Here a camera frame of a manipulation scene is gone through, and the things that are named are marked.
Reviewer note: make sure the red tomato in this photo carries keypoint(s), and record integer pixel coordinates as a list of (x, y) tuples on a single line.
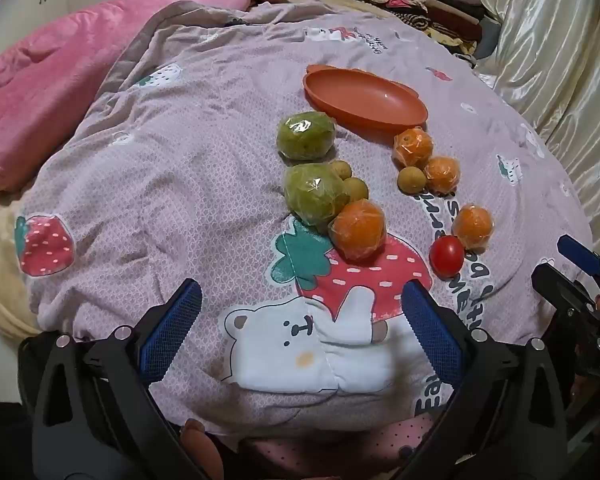
[(446, 256)]

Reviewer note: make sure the orange bear-shaped plate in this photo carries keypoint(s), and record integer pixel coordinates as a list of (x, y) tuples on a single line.
[(365, 97)]

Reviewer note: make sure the cream satin curtain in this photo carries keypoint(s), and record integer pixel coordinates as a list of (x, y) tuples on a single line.
[(555, 60)]

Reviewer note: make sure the small orange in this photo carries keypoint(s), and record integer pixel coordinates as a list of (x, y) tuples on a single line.
[(472, 227), (412, 147), (442, 175)]

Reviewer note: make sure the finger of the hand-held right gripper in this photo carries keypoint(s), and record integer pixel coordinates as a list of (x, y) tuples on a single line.
[(577, 255), (560, 285)]

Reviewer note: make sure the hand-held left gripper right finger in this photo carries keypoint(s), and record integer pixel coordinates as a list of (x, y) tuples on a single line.
[(432, 332)]

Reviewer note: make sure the person's left hand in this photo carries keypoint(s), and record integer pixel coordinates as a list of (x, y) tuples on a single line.
[(200, 445)]

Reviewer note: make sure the pink quilt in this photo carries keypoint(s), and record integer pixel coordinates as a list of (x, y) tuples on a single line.
[(55, 60)]

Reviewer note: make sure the white wardrobe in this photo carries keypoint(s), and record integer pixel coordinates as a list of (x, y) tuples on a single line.
[(30, 0)]

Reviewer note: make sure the stack of folded clothes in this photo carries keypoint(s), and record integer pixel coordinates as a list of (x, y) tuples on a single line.
[(430, 5)]

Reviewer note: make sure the printed lilac blanket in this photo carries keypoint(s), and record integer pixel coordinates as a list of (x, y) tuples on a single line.
[(180, 160)]

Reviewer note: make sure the large orange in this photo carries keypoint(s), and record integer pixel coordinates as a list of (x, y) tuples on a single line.
[(357, 230)]

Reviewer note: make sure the small yellow-green fruit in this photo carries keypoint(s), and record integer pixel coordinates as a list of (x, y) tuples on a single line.
[(411, 180)]

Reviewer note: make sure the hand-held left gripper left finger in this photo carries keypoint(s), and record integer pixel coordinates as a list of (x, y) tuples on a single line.
[(172, 332)]

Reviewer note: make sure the pink dotted pants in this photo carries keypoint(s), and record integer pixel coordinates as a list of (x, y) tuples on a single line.
[(340, 447)]

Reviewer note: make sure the green fruit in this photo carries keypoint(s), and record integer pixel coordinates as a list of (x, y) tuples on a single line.
[(312, 200), (306, 135)]

